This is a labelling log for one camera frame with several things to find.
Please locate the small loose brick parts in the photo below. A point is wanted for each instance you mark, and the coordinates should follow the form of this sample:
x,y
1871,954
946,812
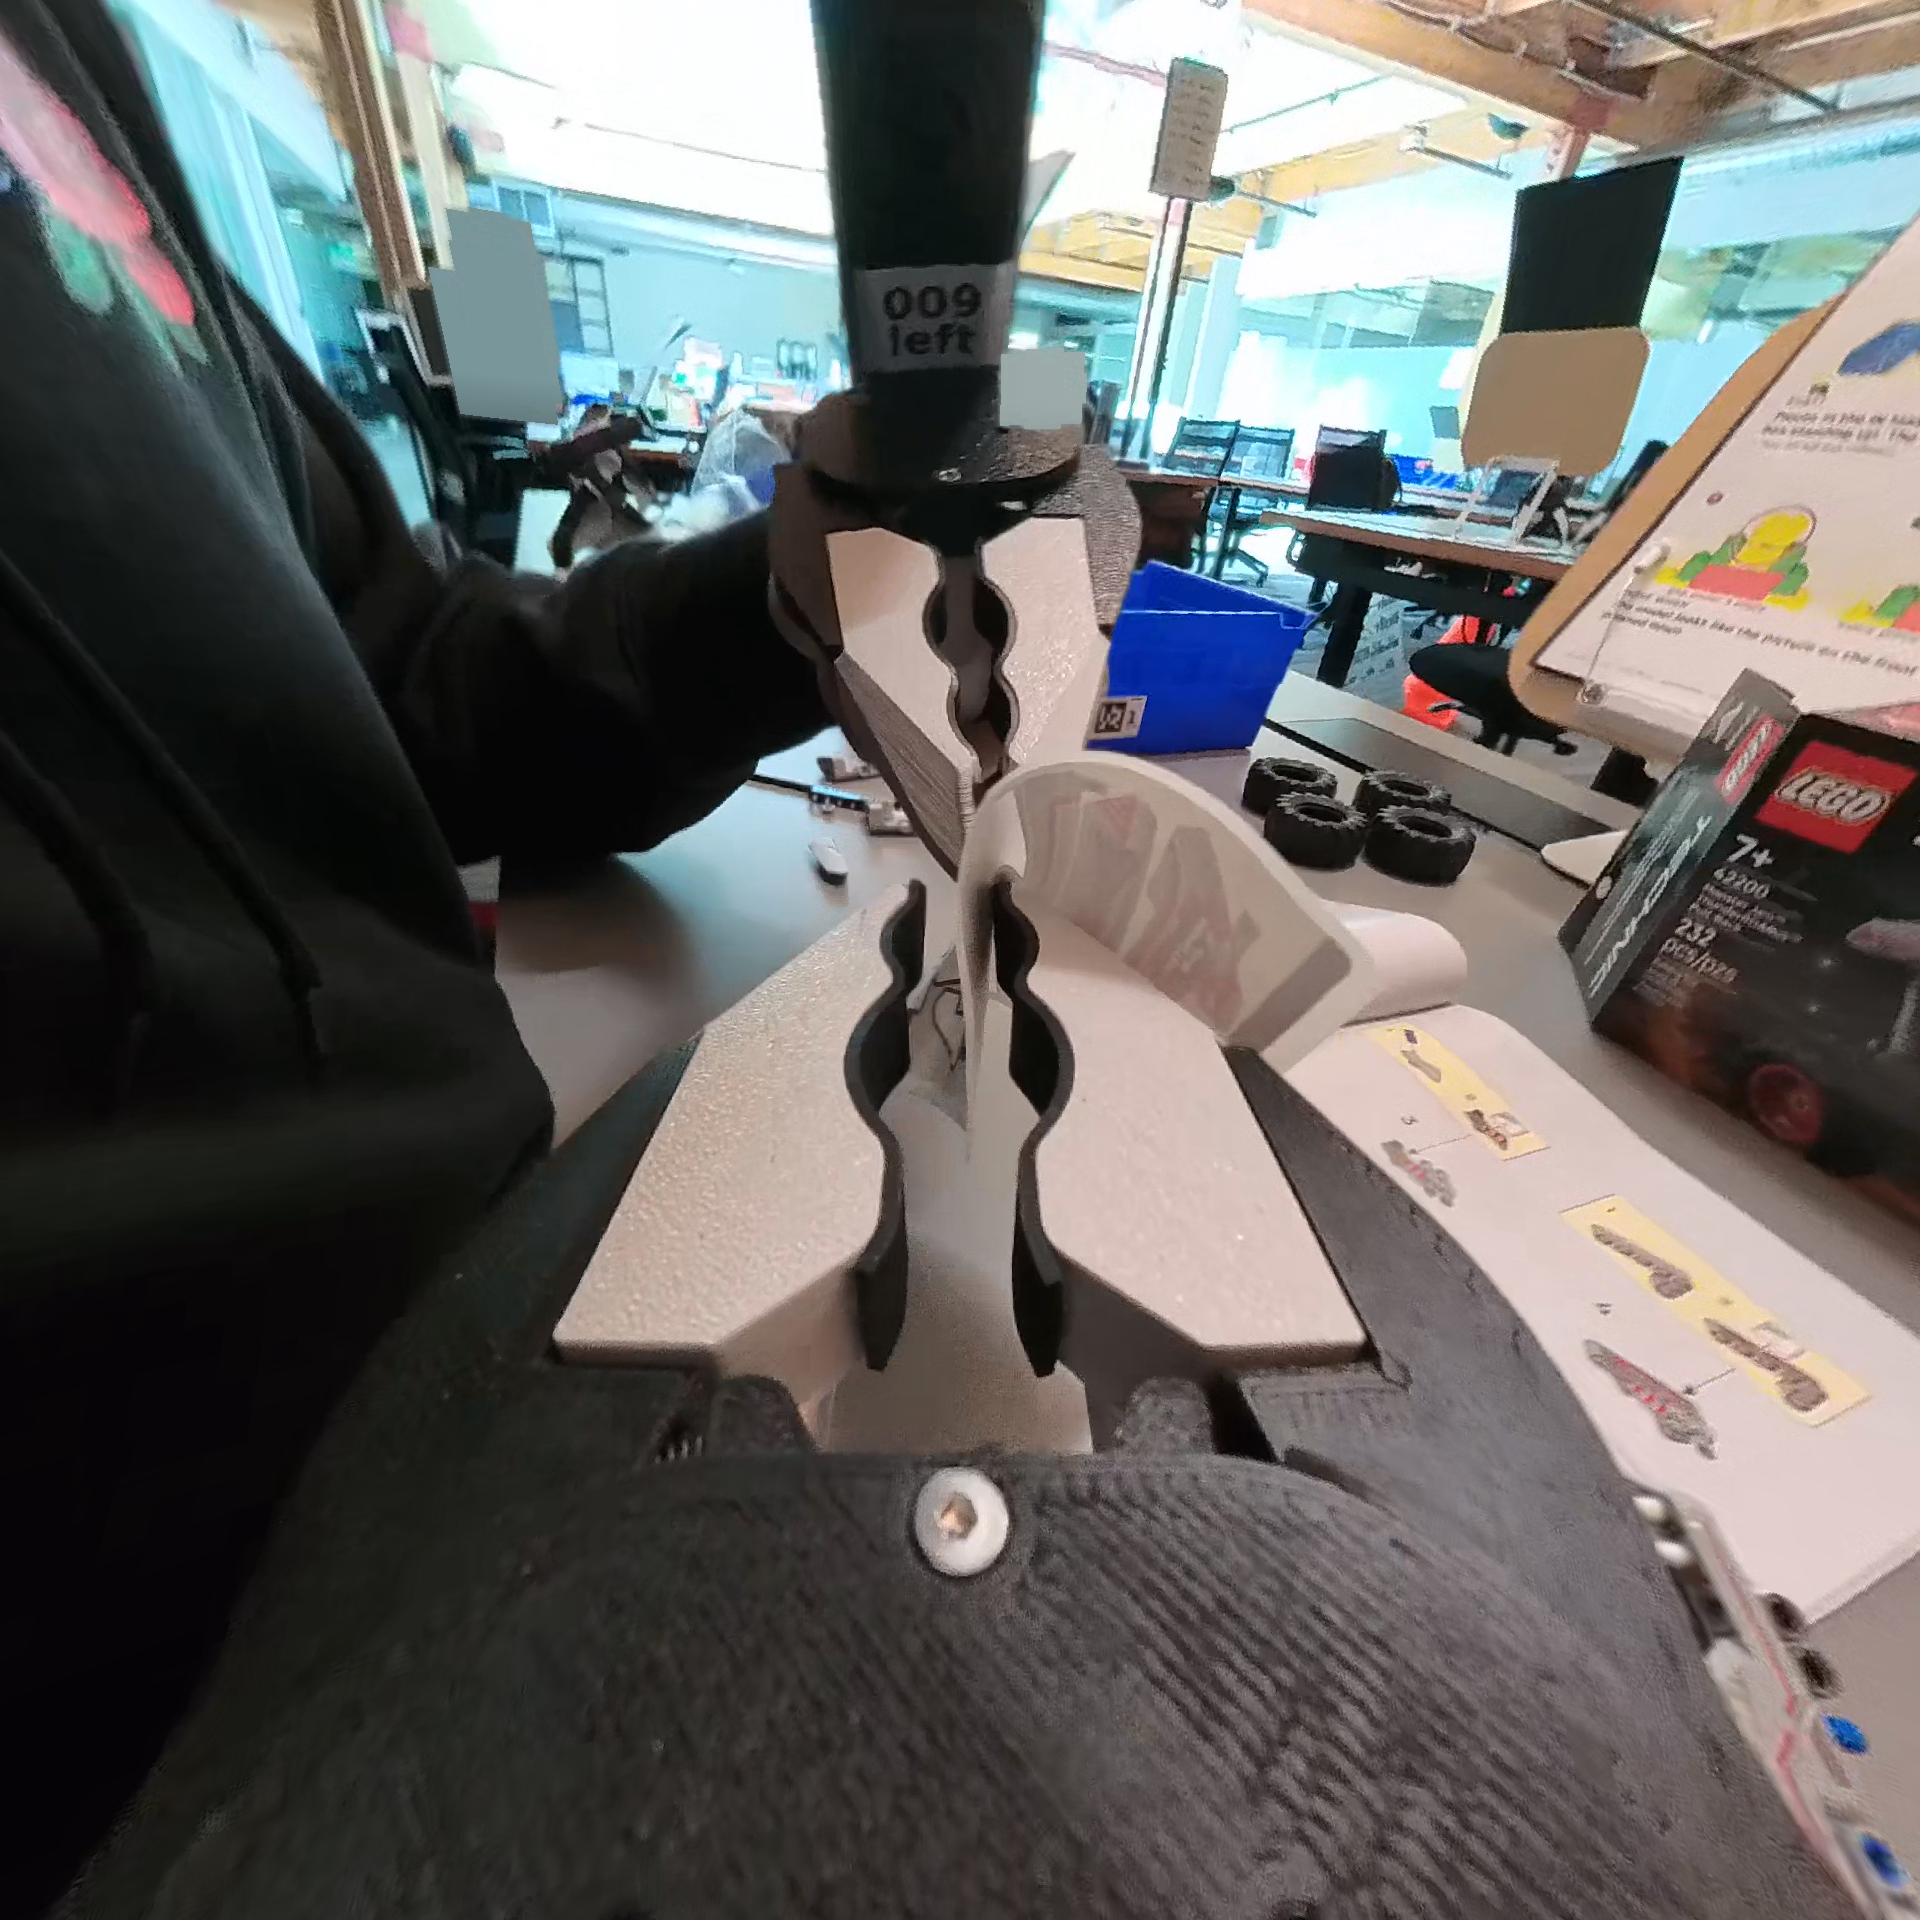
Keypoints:
x,y
863,795

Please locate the black toy set box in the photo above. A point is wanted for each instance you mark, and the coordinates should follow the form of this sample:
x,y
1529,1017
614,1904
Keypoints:
x,y
1723,931

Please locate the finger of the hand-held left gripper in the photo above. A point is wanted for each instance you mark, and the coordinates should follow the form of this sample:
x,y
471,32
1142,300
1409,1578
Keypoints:
x,y
885,628
1050,645

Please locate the person's left forearm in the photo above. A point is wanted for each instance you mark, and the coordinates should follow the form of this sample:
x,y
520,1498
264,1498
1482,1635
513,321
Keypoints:
x,y
570,674

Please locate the hanging paper sign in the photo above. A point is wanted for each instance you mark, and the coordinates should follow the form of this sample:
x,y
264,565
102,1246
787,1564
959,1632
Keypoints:
x,y
1190,128

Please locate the black office chair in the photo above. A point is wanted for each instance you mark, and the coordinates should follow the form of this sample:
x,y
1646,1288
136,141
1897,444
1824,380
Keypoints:
x,y
1477,674

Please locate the open instruction booklet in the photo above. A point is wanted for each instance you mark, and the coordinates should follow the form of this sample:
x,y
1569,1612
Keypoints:
x,y
1723,1499

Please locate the black standing panel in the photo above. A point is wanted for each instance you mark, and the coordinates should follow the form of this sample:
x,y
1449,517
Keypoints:
x,y
1590,248

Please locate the small white brick piece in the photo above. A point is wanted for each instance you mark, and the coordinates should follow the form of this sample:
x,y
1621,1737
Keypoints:
x,y
829,861

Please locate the sticker sheet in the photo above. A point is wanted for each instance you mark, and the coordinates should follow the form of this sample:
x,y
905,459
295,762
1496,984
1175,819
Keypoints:
x,y
1170,901

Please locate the cardboard sign board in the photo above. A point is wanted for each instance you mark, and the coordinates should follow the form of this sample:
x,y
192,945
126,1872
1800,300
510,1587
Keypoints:
x,y
1769,494

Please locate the wooden background table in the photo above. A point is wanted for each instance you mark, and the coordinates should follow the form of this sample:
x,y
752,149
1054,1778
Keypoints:
x,y
1424,538

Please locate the blue bin with tag label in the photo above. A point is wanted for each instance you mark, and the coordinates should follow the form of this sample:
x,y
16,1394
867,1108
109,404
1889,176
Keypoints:
x,y
1200,660

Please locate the grey toothed dinosaur head model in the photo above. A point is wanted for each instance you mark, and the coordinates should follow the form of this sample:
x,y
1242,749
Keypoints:
x,y
1769,1694

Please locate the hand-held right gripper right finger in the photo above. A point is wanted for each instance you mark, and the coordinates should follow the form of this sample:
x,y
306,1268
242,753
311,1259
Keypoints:
x,y
1184,1214

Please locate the beige rounded board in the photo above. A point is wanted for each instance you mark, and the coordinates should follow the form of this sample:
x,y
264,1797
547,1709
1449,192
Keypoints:
x,y
1552,397

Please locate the black toy tyre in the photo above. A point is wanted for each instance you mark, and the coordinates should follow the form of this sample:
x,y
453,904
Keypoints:
x,y
1423,843
1402,792
1315,830
1290,782

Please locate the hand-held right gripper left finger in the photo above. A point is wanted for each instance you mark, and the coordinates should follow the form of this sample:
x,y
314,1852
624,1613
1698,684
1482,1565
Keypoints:
x,y
721,1200

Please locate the grey desk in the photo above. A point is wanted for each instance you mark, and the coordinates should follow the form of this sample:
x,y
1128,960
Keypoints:
x,y
675,931

